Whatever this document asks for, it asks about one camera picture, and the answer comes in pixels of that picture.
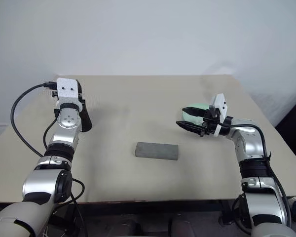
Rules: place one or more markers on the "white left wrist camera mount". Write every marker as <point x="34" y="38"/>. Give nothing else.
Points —
<point x="67" y="95"/>

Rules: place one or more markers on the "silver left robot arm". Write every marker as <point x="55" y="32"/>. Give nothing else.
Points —
<point x="64" y="138"/>

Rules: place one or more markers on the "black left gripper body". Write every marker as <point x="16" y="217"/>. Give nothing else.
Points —
<point x="80" y="95"/>

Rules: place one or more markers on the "black metal table frame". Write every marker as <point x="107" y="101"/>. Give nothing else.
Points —
<point x="150" y="206"/>

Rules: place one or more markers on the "light green plate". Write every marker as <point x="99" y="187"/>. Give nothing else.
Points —
<point x="195" y="119"/>

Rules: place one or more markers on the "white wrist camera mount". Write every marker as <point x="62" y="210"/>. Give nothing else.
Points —
<point x="67" y="95"/>
<point x="219" y="103"/>

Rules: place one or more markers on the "black furniture piece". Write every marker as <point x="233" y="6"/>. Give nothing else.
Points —
<point x="294" y="123"/>

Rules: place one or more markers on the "grey glasses case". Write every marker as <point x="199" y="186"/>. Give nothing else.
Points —
<point x="156" y="151"/>

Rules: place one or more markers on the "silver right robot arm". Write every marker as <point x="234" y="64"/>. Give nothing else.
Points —
<point x="249" y="145"/>

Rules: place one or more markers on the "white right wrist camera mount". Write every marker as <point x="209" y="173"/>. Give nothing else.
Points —
<point x="219" y="103"/>

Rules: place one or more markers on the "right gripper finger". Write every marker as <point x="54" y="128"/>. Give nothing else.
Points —
<point x="190" y="127"/>
<point x="193" y="111"/>

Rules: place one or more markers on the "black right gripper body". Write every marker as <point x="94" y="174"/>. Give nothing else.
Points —
<point x="208" y="124"/>

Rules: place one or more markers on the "black plastic cup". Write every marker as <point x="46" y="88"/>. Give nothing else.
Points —
<point x="86" y="122"/>

